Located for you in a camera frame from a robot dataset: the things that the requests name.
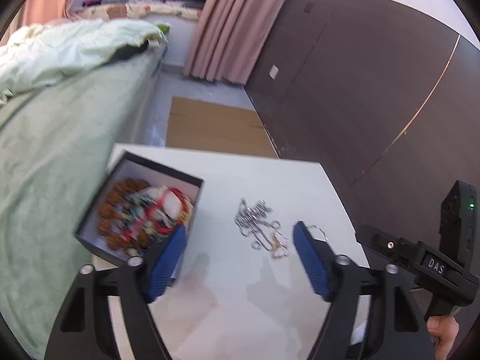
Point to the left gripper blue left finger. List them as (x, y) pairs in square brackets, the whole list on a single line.
[(83, 327)]

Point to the white wall socket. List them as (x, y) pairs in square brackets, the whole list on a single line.
[(273, 72)]

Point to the pink curtain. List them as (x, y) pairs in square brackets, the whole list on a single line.
[(36, 12), (228, 39)]

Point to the black jewelry box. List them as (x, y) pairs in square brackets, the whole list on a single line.
[(99, 230)]

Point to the red string white pendant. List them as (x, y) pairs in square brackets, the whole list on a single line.
[(151, 214)]

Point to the brown cardboard sheet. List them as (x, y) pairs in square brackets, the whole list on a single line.
[(207, 126)]

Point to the green bed mattress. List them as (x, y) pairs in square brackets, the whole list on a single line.
[(55, 145)]

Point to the black garment on bed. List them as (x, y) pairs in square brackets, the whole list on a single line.
[(127, 52)]

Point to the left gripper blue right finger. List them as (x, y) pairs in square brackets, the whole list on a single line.
[(395, 328)]

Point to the dark brown wardrobe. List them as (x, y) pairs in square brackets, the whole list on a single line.
[(384, 97)]

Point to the light green duvet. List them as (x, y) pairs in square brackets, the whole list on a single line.
[(42, 55)]

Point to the pink curtain left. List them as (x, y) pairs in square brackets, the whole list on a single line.
[(36, 12)]

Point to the gold pendant charm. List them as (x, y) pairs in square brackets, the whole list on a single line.
[(280, 246)]

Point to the right hand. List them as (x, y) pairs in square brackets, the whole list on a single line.
[(445, 329)]

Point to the pink curtain right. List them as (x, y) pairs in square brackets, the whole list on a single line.
[(228, 39)]

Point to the floral window seat cushion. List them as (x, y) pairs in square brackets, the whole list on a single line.
[(134, 10)]

